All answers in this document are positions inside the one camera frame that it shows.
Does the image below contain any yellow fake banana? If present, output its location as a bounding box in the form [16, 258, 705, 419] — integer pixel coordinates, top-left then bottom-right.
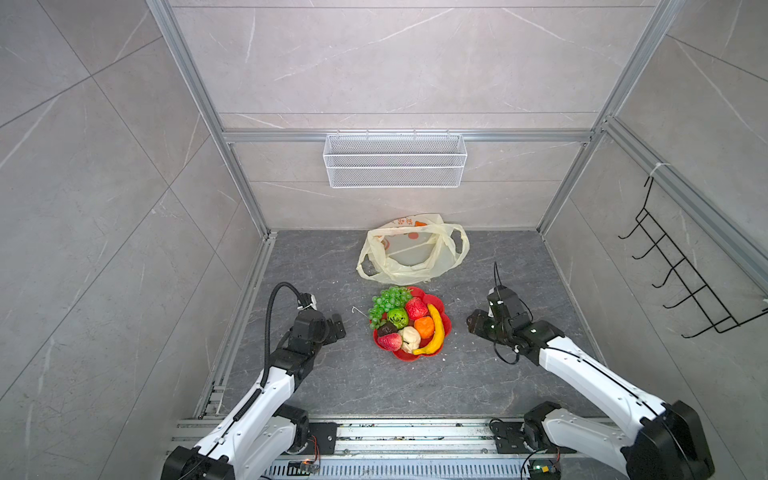
[413, 304, 445, 356]

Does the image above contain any dark brown fake fruit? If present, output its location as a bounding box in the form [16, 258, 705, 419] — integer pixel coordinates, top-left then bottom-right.
[377, 321, 399, 337]

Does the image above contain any red flower-shaped plate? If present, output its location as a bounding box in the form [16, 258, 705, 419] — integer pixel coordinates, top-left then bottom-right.
[368, 286, 453, 362]

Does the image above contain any orange fake fruit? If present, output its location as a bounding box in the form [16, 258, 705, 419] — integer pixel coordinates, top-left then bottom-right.
[413, 316, 435, 340]

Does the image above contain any fake strawberry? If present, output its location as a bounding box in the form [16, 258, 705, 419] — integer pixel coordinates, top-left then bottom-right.
[377, 333, 403, 352]

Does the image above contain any red fake fruit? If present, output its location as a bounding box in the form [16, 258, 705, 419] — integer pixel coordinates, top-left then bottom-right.
[404, 297, 430, 321]

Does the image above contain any green fake grapes bunch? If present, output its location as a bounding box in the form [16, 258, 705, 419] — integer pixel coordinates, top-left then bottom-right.
[368, 286, 413, 329]

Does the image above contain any beige fake potato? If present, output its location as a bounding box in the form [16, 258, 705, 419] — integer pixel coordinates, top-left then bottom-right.
[399, 326, 422, 354]

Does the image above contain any translucent yellowish plastic bag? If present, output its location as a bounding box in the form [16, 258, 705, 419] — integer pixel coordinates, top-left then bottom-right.
[356, 214, 470, 286]

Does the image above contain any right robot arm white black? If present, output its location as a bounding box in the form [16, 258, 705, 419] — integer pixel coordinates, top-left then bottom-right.
[466, 286, 715, 479]

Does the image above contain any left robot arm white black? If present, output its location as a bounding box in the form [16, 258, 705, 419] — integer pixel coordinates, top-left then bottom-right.
[160, 307, 346, 480]

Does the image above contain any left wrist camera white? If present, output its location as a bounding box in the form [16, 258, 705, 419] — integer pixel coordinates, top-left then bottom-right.
[297, 293, 318, 311]

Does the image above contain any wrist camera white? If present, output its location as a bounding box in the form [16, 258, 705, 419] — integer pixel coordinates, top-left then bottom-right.
[297, 293, 318, 311]
[488, 285, 513, 303]

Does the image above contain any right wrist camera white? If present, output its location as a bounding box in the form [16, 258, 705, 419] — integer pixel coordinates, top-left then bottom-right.
[488, 285, 513, 303]

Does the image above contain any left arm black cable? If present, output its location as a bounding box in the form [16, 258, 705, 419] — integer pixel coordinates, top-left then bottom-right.
[259, 281, 304, 388]

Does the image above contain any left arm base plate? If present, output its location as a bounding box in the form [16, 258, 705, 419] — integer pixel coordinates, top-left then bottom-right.
[287, 422, 339, 456]

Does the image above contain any aluminium rail at front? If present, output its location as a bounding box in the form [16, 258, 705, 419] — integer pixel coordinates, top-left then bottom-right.
[167, 418, 664, 462]

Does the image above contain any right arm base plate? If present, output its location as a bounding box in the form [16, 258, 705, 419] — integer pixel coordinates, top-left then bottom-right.
[488, 418, 576, 454]

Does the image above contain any black wire hook rack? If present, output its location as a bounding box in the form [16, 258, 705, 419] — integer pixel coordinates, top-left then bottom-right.
[618, 176, 767, 339]

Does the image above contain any white wire mesh basket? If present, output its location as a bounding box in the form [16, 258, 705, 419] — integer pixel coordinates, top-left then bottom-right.
[323, 133, 468, 189]

